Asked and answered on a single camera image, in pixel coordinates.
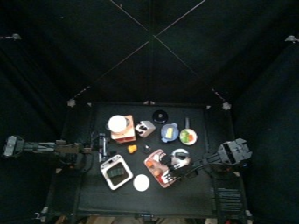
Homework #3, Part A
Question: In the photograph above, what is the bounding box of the white toy oven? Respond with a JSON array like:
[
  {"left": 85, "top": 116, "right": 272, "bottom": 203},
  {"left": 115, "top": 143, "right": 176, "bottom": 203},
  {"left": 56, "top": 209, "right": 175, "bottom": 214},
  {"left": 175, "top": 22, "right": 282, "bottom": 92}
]
[{"left": 99, "top": 154, "right": 135, "bottom": 192}]

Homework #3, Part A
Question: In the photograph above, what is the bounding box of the grey toy toaster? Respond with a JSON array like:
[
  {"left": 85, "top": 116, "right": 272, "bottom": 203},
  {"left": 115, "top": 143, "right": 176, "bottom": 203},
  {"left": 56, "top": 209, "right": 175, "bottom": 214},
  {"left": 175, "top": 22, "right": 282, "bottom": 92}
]
[{"left": 135, "top": 120, "right": 157, "bottom": 138}]

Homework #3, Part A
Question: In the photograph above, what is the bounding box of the toy frying pan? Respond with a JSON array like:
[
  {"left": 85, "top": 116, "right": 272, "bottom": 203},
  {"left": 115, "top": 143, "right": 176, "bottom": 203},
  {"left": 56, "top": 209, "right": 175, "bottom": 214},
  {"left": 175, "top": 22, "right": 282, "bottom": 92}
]
[{"left": 177, "top": 116, "right": 199, "bottom": 147}]

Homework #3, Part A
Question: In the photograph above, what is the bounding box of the pink plastic tray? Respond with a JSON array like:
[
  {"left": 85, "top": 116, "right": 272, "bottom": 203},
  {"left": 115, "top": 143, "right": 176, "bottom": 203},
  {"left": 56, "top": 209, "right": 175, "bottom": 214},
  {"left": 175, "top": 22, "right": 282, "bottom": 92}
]
[{"left": 143, "top": 148, "right": 181, "bottom": 189}]

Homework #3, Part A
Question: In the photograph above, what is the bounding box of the thin white string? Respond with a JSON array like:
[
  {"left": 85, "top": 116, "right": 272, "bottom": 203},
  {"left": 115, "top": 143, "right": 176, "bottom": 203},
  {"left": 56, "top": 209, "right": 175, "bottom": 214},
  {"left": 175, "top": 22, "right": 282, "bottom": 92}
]
[
  {"left": 69, "top": 0, "right": 207, "bottom": 102},
  {"left": 108, "top": 0, "right": 231, "bottom": 107}
]

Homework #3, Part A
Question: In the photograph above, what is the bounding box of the silver toy kettle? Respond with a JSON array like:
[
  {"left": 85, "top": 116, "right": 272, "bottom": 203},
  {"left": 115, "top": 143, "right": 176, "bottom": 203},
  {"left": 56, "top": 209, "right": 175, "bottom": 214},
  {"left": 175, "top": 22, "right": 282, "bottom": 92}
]
[{"left": 171, "top": 147, "right": 192, "bottom": 169}]

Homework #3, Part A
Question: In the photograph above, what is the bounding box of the white round bowl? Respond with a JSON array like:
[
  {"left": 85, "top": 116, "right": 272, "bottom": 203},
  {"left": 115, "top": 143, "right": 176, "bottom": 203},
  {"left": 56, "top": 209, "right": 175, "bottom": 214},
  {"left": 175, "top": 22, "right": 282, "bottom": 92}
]
[{"left": 107, "top": 114, "right": 129, "bottom": 134}]

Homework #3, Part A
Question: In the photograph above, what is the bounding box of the orange toy food piece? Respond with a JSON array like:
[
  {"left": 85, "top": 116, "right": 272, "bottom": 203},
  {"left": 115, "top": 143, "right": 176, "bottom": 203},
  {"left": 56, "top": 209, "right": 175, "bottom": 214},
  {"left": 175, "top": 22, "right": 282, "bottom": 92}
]
[{"left": 125, "top": 143, "right": 139, "bottom": 155}]

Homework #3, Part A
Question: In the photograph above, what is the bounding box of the white round plate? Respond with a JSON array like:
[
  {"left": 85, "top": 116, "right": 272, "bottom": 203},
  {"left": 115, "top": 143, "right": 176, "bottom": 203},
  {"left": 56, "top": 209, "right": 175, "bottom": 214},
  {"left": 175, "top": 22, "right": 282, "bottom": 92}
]
[{"left": 132, "top": 173, "right": 152, "bottom": 193}]

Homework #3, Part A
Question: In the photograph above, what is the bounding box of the black round pan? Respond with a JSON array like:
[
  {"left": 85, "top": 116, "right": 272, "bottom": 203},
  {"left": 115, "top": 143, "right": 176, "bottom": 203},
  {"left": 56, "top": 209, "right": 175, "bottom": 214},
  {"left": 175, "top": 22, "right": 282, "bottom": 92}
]
[{"left": 152, "top": 109, "right": 169, "bottom": 125}]

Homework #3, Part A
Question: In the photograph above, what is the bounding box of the white text label sticker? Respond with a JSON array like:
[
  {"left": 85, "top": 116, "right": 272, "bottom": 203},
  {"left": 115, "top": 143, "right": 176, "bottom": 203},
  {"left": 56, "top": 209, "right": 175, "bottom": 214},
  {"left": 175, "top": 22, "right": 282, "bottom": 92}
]
[{"left": 215, "top": 186, "right": 246, "bottom": 217}]

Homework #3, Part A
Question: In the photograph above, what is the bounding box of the blue toy pot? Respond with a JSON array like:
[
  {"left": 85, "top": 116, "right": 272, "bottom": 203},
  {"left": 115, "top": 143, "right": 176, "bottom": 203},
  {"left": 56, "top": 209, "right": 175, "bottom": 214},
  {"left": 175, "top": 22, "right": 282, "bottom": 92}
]
[{"left": 160, "top": 122, "right": 181, "bottom": 144}]

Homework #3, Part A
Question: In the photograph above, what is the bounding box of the orange wooden toy box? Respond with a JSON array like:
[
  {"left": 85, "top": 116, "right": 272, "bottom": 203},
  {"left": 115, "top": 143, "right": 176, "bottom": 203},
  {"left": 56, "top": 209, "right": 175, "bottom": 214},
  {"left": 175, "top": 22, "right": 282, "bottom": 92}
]
[{"left": 109, "top": 114, "right": 137, "bottom": 144}]

